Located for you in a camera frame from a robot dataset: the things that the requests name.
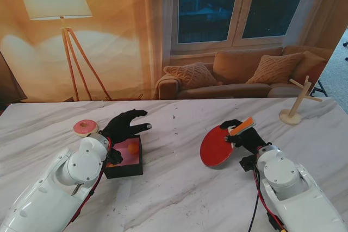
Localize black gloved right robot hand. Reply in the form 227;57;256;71
219;119;269;154

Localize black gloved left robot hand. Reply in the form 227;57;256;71
99;109;152;146

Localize red and black ping pong bat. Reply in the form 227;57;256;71
200;116;257;170

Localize black storage box pink inside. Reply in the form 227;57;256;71
104;134;144;180

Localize pink frosted toy donut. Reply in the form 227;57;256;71
72;119;99;138

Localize wooden mug tree stand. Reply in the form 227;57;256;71
279;76;323;126

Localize black tripod legs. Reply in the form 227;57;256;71
312;79;330;97

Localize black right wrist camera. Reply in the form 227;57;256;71
239;154;258;173

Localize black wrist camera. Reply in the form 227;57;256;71
239;154;258;173
105;149;123;166

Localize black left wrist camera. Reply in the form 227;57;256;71
105;149;123;166

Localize red black right arm cable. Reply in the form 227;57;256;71
246;158;289;232

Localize red black arm cable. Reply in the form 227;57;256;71
65;136;115;227
246;158;289;232

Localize red black left arm cable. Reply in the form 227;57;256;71
65;136;115;227

